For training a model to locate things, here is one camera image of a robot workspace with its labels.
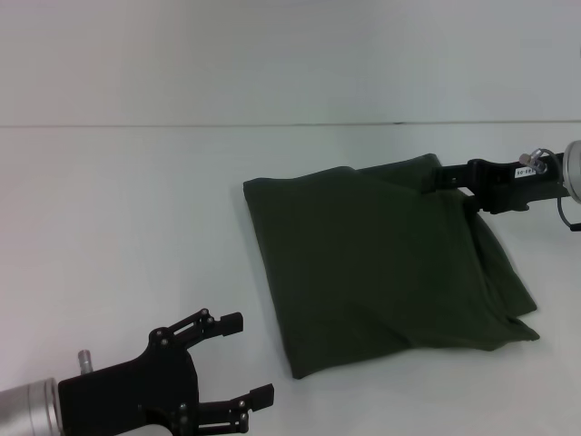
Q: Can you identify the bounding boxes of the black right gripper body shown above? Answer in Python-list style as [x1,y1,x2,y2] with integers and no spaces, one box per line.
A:
[474,154,566,214]

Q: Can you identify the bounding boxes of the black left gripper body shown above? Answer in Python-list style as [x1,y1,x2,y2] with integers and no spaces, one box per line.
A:
[57,333,201,436]

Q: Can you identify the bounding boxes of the dark green t-shirt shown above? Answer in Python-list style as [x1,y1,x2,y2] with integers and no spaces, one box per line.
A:
[242,153,541,381]

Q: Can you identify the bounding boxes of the right arm silver cable connector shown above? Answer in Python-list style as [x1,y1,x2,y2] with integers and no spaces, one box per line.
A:
[519,147,550,176]

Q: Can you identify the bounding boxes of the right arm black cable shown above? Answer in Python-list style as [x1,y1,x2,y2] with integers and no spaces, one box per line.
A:
[556,194,581,233]

